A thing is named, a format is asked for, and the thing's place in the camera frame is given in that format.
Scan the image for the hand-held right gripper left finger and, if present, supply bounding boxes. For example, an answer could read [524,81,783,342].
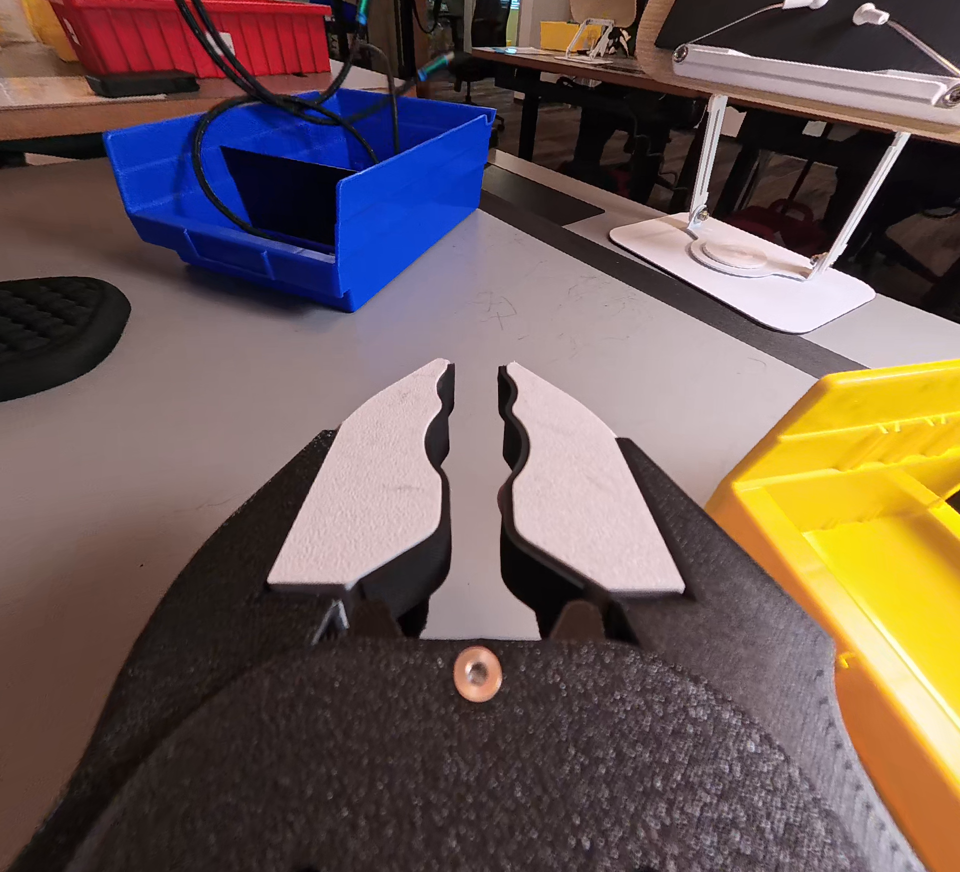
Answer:
[267,359,457,621]

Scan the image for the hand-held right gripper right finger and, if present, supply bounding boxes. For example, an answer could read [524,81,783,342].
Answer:
[497,361,687,627]

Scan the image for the yellow plastic bin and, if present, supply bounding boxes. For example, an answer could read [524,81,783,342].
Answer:
[705,359,960,872]

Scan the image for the blue plastic bin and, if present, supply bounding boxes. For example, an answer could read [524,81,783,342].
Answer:
[102,88,498,312]

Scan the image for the white folding stand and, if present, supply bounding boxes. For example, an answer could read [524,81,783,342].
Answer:
[564,19,618,59]
[609,0,960,335]

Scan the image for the black bin divider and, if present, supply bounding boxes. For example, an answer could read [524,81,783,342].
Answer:
[219,146,357,248]

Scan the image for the red fabric bag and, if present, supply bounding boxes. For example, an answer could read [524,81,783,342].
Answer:
[731,200,826,254]

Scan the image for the black padded chair armrest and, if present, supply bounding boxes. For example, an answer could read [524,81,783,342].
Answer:
[0,277,132,404]

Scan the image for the wooden top desk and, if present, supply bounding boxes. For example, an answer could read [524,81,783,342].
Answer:
[471,45,714,213]

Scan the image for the flat black case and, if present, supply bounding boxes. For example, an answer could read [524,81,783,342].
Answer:
[84,71,201,99]

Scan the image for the small yellow bin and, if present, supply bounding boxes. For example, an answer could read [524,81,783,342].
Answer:
[540,22,601,53]

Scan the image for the long red ribbed bin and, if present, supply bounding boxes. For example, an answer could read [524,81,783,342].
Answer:
[33,0,333,79]

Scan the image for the black standing desk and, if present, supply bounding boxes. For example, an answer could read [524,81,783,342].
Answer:
[273,0,460,100]

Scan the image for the black office chair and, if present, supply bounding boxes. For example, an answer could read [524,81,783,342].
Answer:
[471,0,519,48]

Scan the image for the long yellow bin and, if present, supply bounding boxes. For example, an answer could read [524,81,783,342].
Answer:
[18,0,80,63]

